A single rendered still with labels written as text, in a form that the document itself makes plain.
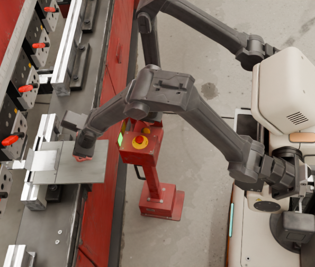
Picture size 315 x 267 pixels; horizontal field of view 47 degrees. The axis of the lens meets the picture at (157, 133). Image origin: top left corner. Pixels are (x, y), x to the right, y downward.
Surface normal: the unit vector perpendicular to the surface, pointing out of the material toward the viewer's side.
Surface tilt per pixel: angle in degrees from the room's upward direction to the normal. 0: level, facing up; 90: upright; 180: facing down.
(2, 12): 90
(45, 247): 0
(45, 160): 0
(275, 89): 42
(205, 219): 0
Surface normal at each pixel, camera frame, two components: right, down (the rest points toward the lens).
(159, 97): -0.25, -0.40
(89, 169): -0.11, -0.56
